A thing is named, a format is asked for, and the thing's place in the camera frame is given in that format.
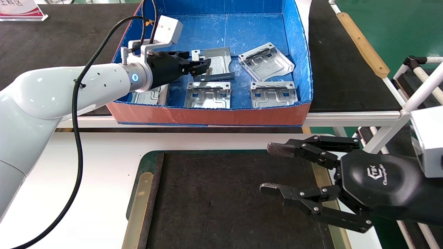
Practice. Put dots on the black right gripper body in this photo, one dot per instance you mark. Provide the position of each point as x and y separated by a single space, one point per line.
380 180

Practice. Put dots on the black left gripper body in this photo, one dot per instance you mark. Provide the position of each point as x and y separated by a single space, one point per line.
166 69

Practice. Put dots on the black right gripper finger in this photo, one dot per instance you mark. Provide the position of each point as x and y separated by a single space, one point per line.
346 218
283 148

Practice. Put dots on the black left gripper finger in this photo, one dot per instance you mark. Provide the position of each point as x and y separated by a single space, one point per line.
199 72
200 64

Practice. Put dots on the stamped metal bracket plate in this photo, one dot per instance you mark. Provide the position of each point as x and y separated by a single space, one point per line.
207 97
273 95
266 64
218 64
155 97

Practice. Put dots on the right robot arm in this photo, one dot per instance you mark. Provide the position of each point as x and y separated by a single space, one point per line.
434 207

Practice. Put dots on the blue corrugated box orange side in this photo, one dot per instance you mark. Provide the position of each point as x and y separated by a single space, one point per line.
221 31

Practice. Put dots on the tan strip with rounded end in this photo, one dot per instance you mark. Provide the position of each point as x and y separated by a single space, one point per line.
320 174
138 211

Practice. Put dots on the small black work mat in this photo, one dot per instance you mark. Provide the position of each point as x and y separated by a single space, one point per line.
225 200

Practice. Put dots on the black pad on rack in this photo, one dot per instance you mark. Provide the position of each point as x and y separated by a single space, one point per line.
412 84

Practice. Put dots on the large black table mat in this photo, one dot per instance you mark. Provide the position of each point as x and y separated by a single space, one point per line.
346 69

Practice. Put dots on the black tube connector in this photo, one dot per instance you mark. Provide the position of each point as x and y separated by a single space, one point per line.
413 62

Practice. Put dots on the long tan wooden strip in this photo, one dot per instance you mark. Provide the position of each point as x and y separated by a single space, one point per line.
363 45

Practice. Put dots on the red white sign stand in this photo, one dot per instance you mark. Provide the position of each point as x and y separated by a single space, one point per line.
20 10

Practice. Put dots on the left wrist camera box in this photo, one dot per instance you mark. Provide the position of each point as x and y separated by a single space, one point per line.
168 29

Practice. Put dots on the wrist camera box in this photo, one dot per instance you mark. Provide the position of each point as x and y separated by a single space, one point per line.
431 138
168 29

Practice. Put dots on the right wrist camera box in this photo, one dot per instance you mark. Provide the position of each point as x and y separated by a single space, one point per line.
431 138

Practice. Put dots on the white tube rack frame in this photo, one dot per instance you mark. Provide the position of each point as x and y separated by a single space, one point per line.
425 88

